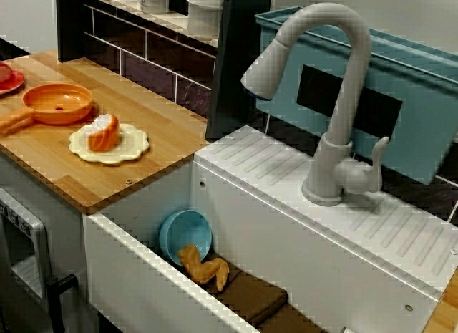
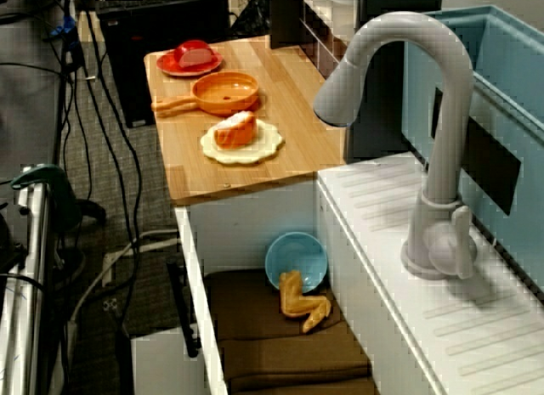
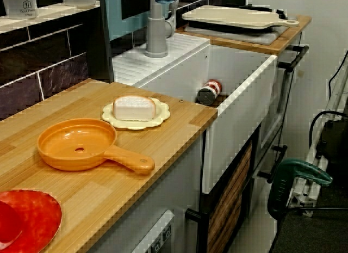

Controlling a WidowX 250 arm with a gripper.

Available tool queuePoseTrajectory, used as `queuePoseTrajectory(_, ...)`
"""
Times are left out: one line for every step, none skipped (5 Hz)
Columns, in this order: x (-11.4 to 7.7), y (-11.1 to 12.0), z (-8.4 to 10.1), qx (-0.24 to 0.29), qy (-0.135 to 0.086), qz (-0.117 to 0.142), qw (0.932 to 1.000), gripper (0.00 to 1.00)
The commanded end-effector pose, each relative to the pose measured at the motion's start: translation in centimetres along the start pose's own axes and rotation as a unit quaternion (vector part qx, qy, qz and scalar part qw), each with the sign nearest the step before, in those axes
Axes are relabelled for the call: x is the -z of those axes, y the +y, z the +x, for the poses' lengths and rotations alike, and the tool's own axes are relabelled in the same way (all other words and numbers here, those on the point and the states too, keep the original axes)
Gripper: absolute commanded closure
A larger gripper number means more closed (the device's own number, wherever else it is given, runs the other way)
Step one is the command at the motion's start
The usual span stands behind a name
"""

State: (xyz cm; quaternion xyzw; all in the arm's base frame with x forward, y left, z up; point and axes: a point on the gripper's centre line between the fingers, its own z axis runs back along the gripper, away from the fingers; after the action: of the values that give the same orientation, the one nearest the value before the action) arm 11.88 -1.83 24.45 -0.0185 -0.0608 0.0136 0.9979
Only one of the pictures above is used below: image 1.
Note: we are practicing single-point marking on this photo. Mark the long wooden countertop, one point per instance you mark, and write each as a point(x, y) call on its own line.
point(89, 186)

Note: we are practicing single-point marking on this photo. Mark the cream scalloped plate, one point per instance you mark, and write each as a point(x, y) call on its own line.
point(125, 154)

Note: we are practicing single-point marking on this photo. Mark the plain white jar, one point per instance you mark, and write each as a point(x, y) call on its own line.
point(204, 18)

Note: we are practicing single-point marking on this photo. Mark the brown toy chicken piece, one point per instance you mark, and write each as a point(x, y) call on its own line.
point(200, 270)

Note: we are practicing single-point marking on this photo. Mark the brown sponge mat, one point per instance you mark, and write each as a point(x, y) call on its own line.
point(250, 297)

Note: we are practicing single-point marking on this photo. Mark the teal plastic bin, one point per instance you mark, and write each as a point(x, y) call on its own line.
point(411, 132)

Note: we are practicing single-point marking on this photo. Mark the short wooden countertop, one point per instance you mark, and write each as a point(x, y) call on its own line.
point(447, 311)

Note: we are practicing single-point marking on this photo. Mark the white jar with print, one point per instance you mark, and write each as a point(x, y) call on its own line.
point(154, 1)

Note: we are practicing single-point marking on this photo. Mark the grey toy dishwasher front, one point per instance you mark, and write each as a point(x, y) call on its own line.
point(21, 240)

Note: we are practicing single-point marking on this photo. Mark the red round toy food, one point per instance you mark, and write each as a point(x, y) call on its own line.
point(4, 73)

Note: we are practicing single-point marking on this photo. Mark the white toy kitchen cabinet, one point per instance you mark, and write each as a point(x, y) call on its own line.
point(68, 218)

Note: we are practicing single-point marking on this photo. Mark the red plate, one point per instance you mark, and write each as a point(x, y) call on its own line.
point(16, 82)

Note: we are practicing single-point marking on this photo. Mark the white toy sink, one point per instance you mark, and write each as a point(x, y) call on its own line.
point(286, 222)

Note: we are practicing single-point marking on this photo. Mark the black upright post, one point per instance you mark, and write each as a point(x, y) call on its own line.
point(236, 78)

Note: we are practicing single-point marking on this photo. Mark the light blue bowl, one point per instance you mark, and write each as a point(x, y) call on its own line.
point(186, 229)

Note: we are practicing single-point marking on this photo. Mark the orange toy frying pan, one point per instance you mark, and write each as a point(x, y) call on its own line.
point(57, 107)

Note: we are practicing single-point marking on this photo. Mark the grey toy faucet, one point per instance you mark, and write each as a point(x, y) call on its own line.
point(329, 161)

